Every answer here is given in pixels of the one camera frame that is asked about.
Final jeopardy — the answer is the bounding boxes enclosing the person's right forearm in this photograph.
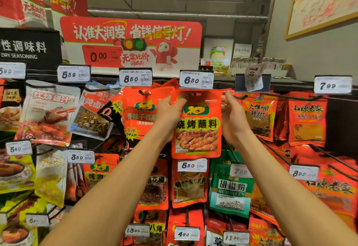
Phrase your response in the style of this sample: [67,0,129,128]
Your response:
[235,131,358,246]

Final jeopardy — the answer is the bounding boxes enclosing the red barbecue dip packet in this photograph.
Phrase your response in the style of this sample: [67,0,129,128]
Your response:
[172,89,223,160]

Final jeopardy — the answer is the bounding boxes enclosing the assorted green brown packets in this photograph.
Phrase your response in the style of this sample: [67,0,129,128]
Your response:
[0,187,68,246]

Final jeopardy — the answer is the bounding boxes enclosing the red white promotion sign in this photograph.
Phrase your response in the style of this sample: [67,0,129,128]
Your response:
[60,16,203,76]

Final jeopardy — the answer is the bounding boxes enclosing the yellow green packet bowl picture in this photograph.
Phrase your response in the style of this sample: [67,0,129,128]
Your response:
[0,153,35,194]

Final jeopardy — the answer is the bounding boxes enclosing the hanging display of seasoning packets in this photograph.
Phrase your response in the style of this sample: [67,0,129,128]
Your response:
[0,61,358,246]

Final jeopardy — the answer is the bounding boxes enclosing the person's left hand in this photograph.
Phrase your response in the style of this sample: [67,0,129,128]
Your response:
[154,94,188,143]

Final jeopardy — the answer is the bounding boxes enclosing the green white-label packet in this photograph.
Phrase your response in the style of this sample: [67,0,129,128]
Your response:
[210,162,255,218]

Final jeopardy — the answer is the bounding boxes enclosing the person's right hand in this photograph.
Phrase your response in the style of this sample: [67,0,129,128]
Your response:
[221,90,252,146]

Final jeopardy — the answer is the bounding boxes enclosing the white red-print sauce packet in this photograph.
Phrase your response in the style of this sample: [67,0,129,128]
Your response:
[14,81,82,147]

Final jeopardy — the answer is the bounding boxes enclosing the person's left forearm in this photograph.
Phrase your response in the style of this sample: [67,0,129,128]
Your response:
[42,131,174,246]

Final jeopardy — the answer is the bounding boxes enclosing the red packet with dish picture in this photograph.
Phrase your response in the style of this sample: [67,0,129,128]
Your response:
[0,81,23,132]

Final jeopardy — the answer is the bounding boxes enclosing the black category sign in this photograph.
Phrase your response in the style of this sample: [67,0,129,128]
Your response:
[0,28,62,70]

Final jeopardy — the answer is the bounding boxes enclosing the distant shelf goods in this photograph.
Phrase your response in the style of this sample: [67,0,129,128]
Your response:
[229,57,289,77]

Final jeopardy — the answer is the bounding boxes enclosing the small white sign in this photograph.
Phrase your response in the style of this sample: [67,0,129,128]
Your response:
[233,44,252,59]

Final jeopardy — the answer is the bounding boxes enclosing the metal ceiling rail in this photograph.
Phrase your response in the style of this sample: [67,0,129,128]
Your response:
[87,9,269,20]

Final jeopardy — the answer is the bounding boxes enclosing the clear packet with red label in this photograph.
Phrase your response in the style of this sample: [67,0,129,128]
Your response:
[70,83,121,140]

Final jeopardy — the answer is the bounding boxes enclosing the pale white packet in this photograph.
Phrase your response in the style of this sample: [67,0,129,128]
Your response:
[35,149,69,207]

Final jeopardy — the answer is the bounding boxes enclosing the white picture poster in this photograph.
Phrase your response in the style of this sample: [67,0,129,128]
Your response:
[202,37,235,71]

